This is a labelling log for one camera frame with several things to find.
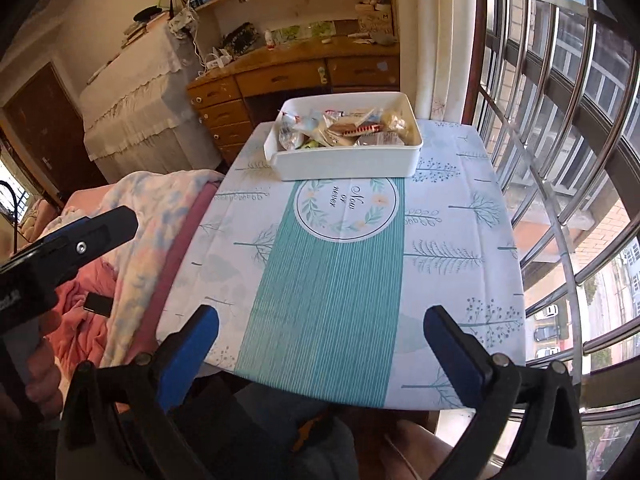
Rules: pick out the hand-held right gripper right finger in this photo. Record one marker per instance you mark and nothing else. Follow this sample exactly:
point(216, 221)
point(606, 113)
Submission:
point(450, 355)

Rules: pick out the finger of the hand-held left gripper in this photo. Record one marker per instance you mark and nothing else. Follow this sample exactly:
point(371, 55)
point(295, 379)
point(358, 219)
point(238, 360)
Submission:
point(85, 230)

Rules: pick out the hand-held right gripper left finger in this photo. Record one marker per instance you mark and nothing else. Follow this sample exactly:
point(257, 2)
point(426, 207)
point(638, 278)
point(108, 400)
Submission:
point(190, 355)

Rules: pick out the white plastic basket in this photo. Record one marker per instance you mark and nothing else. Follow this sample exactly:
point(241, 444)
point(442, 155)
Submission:
point(345, 162)

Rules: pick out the person's left hand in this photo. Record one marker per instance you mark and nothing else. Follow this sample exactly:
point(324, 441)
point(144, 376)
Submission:
point(47, 375)

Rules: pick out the pastel floral blanket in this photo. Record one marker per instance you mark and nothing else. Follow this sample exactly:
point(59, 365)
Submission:
point(150, 210)

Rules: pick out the small dark rectangular device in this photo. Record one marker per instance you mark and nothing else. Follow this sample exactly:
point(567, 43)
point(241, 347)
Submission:
point(98, 305)

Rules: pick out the pink mattress cover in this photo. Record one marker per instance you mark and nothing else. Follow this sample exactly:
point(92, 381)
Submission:
point(185, 240)

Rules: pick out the brown wooden door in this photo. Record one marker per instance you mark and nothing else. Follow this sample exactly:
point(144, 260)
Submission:
point(45, 130)

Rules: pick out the lace covered furniture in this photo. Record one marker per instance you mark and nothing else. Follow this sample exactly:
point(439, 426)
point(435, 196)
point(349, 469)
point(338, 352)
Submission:
point(135, 110)

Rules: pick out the white power strip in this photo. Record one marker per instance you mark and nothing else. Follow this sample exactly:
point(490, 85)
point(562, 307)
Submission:
point(217, 60)

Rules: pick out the black flat object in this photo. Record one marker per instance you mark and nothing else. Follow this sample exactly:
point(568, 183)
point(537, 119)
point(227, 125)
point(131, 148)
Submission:
point(150, 12)

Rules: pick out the wooden desk with drawers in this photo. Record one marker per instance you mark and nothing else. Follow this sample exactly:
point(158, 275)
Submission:
point(280, 77)

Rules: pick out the black floral case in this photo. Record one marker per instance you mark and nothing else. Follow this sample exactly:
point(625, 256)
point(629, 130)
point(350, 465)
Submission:
point(242, 39)

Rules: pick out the heap of assorted snack packets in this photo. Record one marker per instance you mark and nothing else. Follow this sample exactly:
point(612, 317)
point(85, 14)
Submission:
point(345, 127)

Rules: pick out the metal window railing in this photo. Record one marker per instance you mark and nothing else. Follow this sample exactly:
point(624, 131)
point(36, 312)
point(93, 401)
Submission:
point(550, 110)

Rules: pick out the small white bottle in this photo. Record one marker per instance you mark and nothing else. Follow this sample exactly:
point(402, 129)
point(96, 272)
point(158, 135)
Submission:
point(270, 40)

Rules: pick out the white green drawer lock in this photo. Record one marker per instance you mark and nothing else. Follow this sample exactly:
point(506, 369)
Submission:
point(322, 75)

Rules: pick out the green patterned card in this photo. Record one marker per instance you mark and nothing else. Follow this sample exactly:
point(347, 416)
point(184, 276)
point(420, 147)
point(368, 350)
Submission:
point(305, 32)

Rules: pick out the wooden bookshelf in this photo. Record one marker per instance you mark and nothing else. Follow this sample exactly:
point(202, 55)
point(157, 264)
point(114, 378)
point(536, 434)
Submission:
point(300, 5)

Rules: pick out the cream leaf print curtain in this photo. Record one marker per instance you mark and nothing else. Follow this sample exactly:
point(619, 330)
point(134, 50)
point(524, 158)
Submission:
point(440, 35)

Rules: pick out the grey bowl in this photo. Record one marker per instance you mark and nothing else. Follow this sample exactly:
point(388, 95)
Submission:
point(382, 37)

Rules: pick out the cardboard box with drawings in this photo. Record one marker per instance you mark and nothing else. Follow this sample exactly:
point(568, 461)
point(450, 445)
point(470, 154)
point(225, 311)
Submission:
point(376, 21)

